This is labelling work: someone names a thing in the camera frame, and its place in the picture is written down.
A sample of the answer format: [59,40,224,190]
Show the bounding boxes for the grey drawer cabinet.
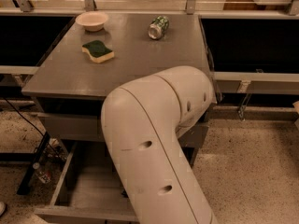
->
[21,12,218,224]

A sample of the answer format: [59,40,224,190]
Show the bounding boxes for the closed grey top drawer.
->
[38,113,208,147]

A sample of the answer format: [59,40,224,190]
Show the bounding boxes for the open grey middle drawer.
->
[34,140,200,224]

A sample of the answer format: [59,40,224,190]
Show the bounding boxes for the green yellow sponge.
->
[82,40,114,63]

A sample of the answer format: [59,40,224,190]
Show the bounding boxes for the green soda can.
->
[148,16,169,40]

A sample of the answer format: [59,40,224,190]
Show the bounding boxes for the beige bowl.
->
[76,11,108,32]

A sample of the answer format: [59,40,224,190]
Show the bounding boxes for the clear plastic bottle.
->
[33,162,51,184]

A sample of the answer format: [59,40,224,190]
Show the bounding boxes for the black table leg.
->
[16,132,50,196]

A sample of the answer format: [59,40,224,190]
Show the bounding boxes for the metal bracket under shelf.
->
[237,80,251,120]

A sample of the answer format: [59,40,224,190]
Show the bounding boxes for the black cable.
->
[2,97,64,161]

